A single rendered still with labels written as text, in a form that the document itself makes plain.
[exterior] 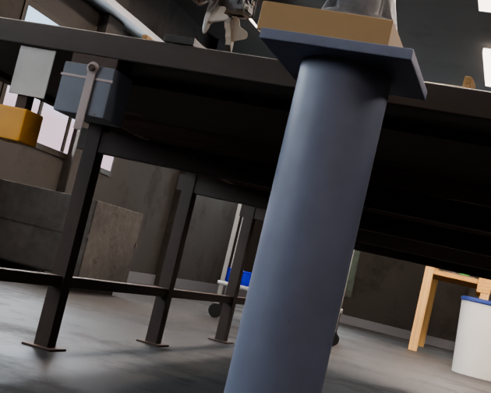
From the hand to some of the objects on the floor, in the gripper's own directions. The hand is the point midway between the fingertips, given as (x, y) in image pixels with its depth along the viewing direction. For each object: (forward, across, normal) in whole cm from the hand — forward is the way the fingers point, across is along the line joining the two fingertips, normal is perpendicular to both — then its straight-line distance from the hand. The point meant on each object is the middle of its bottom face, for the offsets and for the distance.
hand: (214, 44), depth 218 cm
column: (+98, -39, -52) cm, 118 cm away
